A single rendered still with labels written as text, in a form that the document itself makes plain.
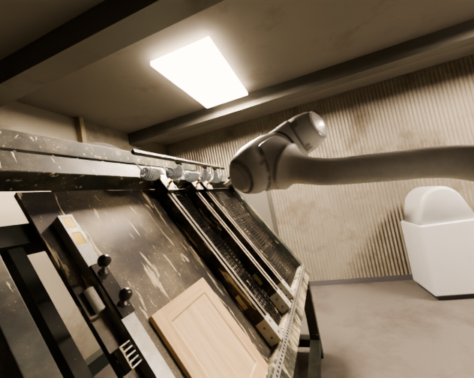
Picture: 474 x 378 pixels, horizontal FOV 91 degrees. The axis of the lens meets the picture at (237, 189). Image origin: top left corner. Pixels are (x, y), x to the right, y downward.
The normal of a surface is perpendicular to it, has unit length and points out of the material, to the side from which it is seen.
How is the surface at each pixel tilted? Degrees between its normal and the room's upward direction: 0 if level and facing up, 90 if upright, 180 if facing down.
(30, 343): 58
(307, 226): 90
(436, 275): 90
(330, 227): 90
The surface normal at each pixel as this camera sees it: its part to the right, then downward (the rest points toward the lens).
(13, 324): 0.68, -0.68
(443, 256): -0.25, -0.01
